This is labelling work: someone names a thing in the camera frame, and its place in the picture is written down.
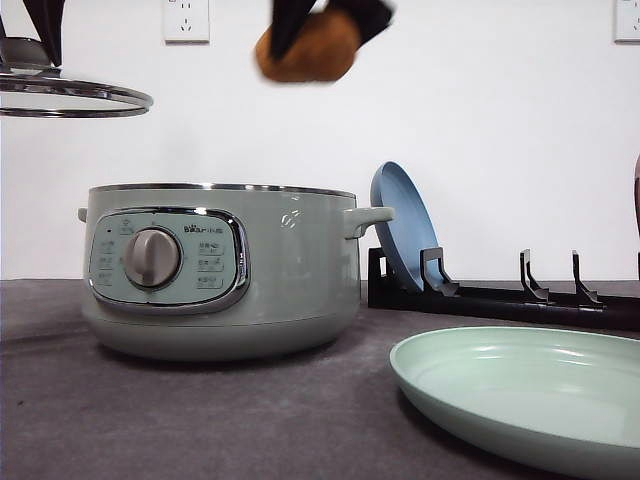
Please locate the brown potato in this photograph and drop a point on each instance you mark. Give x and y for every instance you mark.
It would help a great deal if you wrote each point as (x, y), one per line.
(324, 48)

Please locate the white wall socket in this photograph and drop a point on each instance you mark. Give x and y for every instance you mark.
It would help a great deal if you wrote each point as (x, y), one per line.
(627, 22)
(185, 22)

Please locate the green plate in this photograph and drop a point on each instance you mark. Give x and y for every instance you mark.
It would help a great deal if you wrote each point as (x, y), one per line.
(569, 393)

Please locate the white wall socket left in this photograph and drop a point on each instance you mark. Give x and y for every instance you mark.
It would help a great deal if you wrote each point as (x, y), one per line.
(185, 22)

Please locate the pink plate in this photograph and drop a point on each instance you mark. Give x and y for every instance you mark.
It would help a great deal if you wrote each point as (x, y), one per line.
(636, 194)

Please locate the white wall socket right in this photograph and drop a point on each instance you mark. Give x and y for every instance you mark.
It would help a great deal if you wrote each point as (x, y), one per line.
(627, 22)

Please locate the blue plate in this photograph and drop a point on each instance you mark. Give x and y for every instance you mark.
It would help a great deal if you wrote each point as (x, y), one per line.
(411, 230)

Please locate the glass pot lid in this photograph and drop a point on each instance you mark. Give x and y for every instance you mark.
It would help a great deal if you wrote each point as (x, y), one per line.
(31, 87)

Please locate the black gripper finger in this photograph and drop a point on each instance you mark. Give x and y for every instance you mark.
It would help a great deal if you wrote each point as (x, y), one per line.
(373, 16)
(288, 17)
(2, 30)
(46, 17)

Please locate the green electric steamer pot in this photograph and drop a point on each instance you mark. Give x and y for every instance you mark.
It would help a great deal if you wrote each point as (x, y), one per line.
(218, 271)

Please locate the black plate rack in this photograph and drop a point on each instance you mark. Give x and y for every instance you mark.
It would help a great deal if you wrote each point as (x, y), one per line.
(437, 294)

